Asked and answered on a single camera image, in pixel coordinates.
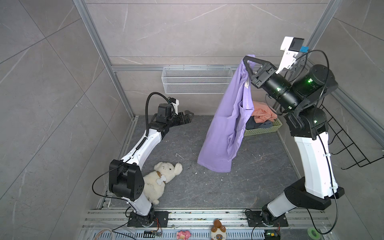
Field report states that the pink small toy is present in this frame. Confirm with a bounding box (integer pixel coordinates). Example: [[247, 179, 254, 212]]
[[177, 231, 192, 240]]

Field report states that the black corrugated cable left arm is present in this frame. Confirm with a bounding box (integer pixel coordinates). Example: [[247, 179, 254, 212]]
[[145, 91, 172, 137]]

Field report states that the orange t shirt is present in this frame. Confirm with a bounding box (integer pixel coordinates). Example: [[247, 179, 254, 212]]
[[251, 101, 278, 123]]

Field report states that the brown white small plush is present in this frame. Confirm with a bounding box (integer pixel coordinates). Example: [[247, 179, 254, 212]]
[[211, 219, 227, 240]]

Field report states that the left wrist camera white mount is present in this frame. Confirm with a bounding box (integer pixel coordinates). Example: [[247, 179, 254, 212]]
[[168, 97, 179, 115]]

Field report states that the aluminium frame rail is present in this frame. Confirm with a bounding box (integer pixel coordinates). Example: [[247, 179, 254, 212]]
[[74, 0, 135, 120]]

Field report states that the dark blue t shirt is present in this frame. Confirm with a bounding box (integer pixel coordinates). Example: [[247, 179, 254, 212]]
[[246, 116, 273, 130]]

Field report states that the small electronics board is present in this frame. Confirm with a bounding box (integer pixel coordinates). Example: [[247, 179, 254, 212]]
[[143, 231, 162, 238]]

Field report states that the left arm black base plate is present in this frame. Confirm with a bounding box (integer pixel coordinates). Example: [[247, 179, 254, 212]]
[[127, 211, 169, 228]]

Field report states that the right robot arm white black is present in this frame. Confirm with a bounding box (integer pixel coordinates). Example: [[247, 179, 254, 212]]
[[243, 56, 345, 226]]

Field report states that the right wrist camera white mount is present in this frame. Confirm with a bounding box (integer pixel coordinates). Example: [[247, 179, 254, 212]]
[[276, 37, 309, 74]]

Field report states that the purple t shirt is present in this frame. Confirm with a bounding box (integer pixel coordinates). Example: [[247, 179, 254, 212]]
[[198, 62, 254, 173]]

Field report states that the white wire mesh basket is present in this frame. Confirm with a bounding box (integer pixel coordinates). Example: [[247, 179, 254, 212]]
[[162, 67, 233, 95]]

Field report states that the green yellow electronics box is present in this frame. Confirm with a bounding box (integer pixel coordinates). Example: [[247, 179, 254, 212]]
[[265, 230, 281, 240]]

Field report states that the black wire hook rack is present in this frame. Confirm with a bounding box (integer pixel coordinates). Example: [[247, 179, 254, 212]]
[[320, 104, 384, 171]]

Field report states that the green tape roll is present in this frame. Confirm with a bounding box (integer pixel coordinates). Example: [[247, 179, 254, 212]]
[[307, 228, 322, 240]]

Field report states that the green plastic basket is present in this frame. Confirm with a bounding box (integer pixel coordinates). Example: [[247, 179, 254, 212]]
[[244, 119, 283, 136]]

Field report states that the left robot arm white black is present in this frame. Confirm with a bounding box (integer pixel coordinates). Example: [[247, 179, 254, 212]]
[[109, 104, 194, 227]]

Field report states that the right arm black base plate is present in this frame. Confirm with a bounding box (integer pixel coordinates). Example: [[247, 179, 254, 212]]
[[244, 209, 289, 227]]

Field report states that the white plush dog toy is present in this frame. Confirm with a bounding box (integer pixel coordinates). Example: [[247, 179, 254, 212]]
[[144, 162, 183, 205]]

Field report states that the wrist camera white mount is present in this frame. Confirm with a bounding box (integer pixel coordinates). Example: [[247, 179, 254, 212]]
[[168, 97, 179, 115], [276, 37, 309, 74]]

